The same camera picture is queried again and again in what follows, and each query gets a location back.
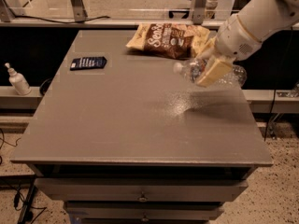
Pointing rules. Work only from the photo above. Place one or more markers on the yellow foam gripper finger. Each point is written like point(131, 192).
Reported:
point(208, 50)
point(216, 68)

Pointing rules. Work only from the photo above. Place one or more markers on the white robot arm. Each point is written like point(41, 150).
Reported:
point(263, 18)

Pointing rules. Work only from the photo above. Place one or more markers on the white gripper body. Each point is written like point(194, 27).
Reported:
point(235, 42)

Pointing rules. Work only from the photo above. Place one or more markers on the white pump dispenser bottle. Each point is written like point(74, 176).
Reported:
point(18, 81)

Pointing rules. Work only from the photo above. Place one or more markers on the right metal frame post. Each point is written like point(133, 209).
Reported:
point(198, 11)

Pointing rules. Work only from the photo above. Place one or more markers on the metal frame post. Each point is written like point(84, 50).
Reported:
point(80, 14)
point(198, 11)

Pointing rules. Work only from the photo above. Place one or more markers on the clear plastic water bottle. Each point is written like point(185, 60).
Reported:
point(193, 68)

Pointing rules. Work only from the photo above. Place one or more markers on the brown yellow chip bag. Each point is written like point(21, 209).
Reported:
point(169, 40)

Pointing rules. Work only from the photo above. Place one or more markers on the left metal frame post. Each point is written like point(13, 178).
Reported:
point(80, 14)

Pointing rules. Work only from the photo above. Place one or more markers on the grey drawer cabinet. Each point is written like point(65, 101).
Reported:
point(135, 143)

